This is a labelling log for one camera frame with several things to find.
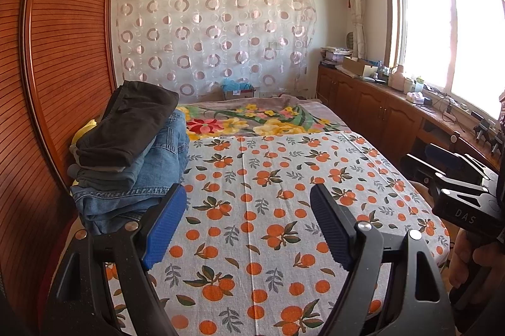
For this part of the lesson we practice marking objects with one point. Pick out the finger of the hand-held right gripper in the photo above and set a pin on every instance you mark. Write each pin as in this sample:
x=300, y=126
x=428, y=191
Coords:
x=453, y=158
x=422, y=170

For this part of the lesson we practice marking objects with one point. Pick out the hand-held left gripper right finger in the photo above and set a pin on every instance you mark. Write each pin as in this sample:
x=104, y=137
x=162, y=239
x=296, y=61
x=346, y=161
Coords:
x=331, y=229

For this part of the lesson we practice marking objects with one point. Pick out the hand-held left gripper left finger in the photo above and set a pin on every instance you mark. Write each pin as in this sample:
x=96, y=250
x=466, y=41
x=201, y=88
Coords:
x=163, y=229

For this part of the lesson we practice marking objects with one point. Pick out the black pants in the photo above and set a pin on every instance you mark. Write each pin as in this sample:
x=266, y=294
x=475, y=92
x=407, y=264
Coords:
x=130, y=123

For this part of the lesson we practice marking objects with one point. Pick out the khaki pants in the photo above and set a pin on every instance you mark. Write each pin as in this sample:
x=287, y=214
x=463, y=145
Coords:
x=102, y=168

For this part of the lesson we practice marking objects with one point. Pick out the person's right hand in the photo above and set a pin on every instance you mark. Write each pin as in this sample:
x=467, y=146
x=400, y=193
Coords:
x=461, y=265

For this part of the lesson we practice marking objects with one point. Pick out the small black tripod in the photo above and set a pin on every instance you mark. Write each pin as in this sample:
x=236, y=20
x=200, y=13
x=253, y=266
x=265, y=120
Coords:
x=497, y=142
x=482, y=128

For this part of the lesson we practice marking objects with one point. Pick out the blue jeans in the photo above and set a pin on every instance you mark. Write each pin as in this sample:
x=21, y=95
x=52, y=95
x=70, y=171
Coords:
x=134, y=198

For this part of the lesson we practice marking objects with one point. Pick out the white tissue box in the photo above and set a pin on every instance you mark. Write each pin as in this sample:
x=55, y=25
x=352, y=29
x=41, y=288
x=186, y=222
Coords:
x=414, y=98

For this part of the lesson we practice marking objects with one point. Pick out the orange print bed sheet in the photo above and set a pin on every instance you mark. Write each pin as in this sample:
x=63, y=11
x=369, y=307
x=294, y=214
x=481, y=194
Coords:
x=256, y=241

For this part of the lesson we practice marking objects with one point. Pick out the wooden cabinet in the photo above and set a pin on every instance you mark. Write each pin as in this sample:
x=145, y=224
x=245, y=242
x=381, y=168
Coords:
x=371, y=103

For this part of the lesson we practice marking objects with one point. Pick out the white jug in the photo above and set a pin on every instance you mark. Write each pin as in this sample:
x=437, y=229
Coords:
x=397, y=79

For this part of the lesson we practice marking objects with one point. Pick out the open cardboard box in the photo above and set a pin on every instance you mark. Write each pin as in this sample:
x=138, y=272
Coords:
x=357, y=67

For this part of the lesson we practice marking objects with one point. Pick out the yellow cloth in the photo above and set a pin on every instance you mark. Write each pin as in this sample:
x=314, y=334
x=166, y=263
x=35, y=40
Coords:
x=85, y=132

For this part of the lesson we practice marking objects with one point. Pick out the window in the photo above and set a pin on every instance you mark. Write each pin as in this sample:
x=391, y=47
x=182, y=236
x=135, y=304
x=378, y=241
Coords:
x=449, y=28

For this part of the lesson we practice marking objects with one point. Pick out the floral blanket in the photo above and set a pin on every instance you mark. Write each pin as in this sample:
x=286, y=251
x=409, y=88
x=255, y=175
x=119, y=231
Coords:
x=252, y=119

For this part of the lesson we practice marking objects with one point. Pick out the stack of papers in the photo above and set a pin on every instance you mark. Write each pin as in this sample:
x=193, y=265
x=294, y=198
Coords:
x=335, y=55

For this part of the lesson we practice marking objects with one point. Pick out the cardboard box with blue cloth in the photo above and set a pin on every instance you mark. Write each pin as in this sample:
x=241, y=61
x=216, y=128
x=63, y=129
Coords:
x=238, y=89

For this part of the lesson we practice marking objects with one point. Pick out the wooden slatted wardrobe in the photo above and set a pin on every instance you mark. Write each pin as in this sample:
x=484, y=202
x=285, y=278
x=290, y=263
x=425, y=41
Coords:
x=59, y=63

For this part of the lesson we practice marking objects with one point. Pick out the circle pattern sheer curtain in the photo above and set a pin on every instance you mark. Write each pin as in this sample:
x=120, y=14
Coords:
x=213, y=36

